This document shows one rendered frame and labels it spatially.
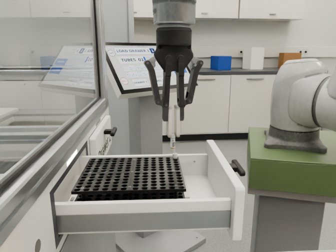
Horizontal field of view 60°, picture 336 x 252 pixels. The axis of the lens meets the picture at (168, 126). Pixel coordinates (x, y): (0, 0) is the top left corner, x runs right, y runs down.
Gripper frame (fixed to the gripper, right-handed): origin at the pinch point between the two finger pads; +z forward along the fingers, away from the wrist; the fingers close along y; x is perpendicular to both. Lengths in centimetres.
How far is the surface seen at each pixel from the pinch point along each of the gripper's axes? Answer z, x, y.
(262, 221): 40, -16, -34
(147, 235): 96, -93, -4
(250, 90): 35, -277, -158
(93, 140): 8.6, -15.9, 19.1
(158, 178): 10.6, 7.2, 4.6
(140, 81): 0, -84, -1
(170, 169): 10.9, 2.3, 0.9
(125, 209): 12.6, 15.0, 11.9
